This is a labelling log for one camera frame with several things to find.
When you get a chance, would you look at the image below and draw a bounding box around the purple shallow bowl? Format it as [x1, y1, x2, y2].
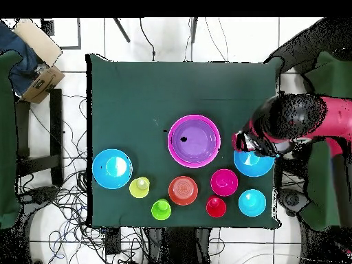
[171, 118, 218, 165]

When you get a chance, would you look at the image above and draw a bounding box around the large pink bowl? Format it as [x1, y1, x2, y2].
[167, 114, 221, 168]

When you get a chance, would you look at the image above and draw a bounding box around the medium blue bowl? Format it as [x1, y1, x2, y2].
[233, 149, 276, 177]
[92, 148, 133, 190]

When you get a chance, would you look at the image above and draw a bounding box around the small crimson bowl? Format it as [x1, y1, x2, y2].
[210, 168, 239, 197]

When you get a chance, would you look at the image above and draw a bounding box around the small blue bowl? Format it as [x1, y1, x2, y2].
[238, 188, 267, 218]

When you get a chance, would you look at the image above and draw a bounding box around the red cup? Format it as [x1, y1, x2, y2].
[206, 195, 228, 219]

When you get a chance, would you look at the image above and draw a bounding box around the small orange bowl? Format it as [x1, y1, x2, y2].
[168, 175, 199, 206]

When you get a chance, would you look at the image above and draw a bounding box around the green cup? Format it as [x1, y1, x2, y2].
[151, 198, 173, 221]

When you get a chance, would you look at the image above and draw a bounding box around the yellow cup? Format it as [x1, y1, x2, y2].
[129, 176, 151, 199]

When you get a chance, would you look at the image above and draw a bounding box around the dark green tablecloth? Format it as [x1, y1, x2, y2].
[86, 53, 284, 229]

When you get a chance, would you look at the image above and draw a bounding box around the black floor box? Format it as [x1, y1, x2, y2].
[104, 227, 122, 255]

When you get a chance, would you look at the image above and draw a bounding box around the brown cardboard box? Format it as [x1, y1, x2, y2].
[21, 65, 66, 105]

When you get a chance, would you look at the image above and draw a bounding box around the beige cushion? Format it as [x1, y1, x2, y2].
[13, 18, 63, 67]

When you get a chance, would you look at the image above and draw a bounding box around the dark blue cloth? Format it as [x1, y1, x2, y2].
[0, 21, 47, 96]

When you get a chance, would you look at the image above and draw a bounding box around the black cable with connector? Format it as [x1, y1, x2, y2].
[139, 17, 156, 61]

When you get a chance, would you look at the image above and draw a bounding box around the tangle of black cables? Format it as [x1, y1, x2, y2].
[16, 93, 149, 264]

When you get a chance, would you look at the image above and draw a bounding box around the black stand frame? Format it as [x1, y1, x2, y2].
[14, 88, 64, 186]

